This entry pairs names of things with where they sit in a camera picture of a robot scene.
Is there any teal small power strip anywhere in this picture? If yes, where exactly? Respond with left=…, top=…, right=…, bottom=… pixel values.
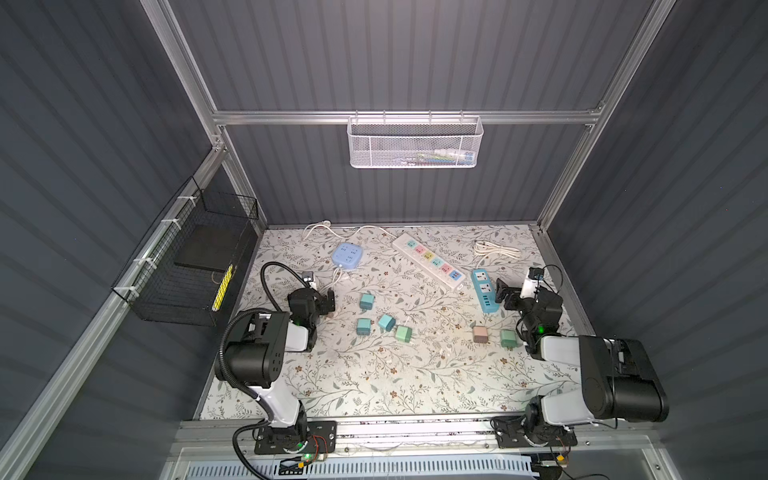
left=471, top=269, right=500, bottom=314

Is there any black corrugated cable conduit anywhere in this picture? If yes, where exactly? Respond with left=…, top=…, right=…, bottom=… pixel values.
left=215, top=261, right=308, bottom=480

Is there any teal plug cube lower left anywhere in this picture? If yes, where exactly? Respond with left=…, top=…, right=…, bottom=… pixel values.
left=356, top=318, right=372, bottom=336

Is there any white wire mesh basket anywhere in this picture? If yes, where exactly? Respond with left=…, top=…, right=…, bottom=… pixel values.
left=346, top=113, right=484, bottom=169

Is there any black wire basket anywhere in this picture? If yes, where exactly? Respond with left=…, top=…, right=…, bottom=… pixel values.
left=113, top=180, right=259, bottom=327

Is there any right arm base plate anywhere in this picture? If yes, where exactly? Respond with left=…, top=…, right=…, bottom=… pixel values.
left=490, top=415, right=578, bottom=449

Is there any teal plug cube upper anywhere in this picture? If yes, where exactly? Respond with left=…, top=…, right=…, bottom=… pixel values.
left=359, top=293, right=375, bottom=310

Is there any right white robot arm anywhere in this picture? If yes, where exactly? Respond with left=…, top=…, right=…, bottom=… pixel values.
left=495, top=278, right=670, bottom=440

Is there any teal plug cube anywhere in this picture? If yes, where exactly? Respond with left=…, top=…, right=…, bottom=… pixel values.
left=359, top=293, right=375, bottom=310
left=356, top=318, right=372, bottom=336
left=378, top=314, right=396, bottom=332

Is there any pink plug cube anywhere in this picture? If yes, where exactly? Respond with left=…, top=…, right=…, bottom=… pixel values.
left=472, top=326, right=489, bottom=344

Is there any green plug cube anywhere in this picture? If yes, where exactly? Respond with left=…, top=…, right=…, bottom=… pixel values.
left=395, top=325, right=413, bottom=343
left=500, top=329, right=519, bottom=349

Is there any black foam pad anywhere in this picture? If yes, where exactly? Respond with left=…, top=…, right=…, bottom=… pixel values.
left=174, top=225, right=240, bottom=273

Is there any round blue power hub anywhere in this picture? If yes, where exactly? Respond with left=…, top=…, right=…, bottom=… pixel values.
left=331, top=242, right=363, bottom=270

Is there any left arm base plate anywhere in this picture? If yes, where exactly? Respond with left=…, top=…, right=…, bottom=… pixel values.
left=253, top=421, right=338, bottom=455

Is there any floral patterned table mat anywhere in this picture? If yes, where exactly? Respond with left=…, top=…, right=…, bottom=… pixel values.
left=241, top=227, right=580, bottom=417

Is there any long white power strip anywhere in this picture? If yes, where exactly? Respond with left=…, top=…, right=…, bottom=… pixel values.
left=392, top=234, right=466, bottom=290

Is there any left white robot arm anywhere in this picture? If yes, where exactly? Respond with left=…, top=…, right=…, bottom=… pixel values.
left=215, top=288, right=335, bottom=435

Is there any coiled white cable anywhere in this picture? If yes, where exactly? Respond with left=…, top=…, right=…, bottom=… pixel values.
left=472, top=239, right=523, bottom=262

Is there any teal plug cube middle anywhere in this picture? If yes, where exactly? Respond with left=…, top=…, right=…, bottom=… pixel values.
left=378, top=314, right=396, bottom=332

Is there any yellow marker pen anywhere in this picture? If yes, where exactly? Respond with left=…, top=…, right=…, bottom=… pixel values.
left=211, top=264, right=235, bottom=312

